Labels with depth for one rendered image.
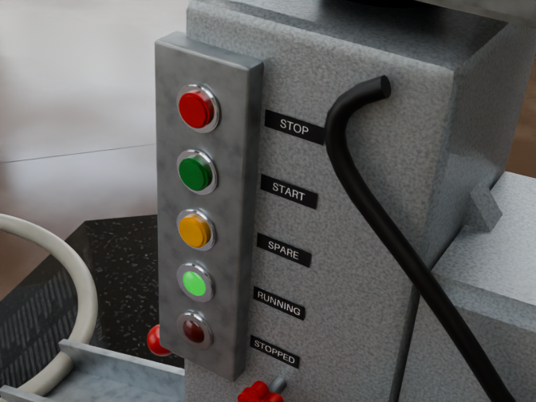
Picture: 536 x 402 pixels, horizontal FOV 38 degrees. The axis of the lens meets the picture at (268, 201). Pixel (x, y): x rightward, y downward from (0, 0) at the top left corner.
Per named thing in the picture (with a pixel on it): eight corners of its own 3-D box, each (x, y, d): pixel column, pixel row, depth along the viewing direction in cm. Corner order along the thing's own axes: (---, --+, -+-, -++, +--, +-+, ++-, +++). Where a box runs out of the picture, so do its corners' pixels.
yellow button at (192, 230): (212, 247, 60) (213, 218, 58) (204, 254, 59) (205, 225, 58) (185, 235, 61) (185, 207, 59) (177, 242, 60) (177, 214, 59)
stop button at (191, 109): (215, 128, 54) (217, 94, 53) (206, 134, 54) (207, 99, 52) (186, 118, 55) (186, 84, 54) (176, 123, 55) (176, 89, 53)
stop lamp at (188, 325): (211, 341, 66) (212, 320, 64) (202, 351, 64) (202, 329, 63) (188, 330, 67) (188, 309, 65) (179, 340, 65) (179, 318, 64)
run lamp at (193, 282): (213, 294, 63) (214, 271, 62) (202, 304, 62) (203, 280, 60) (189, 284, 64) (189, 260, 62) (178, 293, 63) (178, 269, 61)
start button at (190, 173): (214, 191, 57) (214, 159, 56) (206, 196, 56) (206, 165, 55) (185, 179, 58) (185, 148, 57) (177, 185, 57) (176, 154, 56)
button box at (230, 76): (250, 365, 67) (272, 56, 52) (234, 384, 65) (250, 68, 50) (176, 329, 71) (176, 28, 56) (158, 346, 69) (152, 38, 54)
